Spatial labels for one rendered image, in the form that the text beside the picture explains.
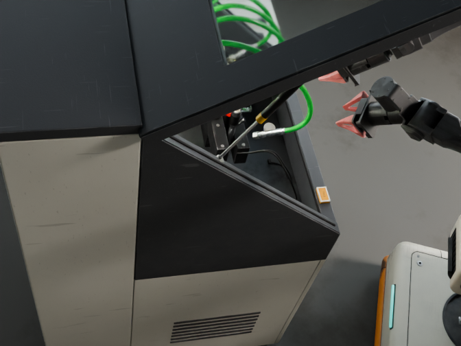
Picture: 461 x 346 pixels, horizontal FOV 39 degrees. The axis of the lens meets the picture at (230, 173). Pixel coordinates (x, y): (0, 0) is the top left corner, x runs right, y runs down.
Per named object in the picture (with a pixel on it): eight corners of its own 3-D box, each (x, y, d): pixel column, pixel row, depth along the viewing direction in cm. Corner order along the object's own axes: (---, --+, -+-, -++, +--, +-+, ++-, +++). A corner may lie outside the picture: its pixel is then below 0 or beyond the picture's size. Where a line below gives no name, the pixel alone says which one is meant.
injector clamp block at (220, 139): (242, 176, 207) (250, 147, 195) (210, 178, 205) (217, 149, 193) (223, 94, 226) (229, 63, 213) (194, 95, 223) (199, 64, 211)
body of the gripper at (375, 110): (352, 123, 153) (379, 121, 148) (368, 88, 157) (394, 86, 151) (367, 139, 157) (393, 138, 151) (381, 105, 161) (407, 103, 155)
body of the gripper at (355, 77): (335, 47, 178) (360, 37, 174) (353, 71, 184) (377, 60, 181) (335, 64, 174) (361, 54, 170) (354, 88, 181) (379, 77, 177)
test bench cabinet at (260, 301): (274, 350, 263) (326, 260, 199) (129, 370, 250) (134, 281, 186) (241, 201, 301) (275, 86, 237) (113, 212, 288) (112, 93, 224)
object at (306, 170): (322, 248, 201) (337, 222, 188) (309, 249, 200) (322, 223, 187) (278, 94, 235) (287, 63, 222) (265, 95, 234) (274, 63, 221)
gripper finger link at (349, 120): (326, 123, 159) (357, 121, 152) (336, 99, 162) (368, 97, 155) (340, 139, 163) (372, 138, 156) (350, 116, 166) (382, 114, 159)
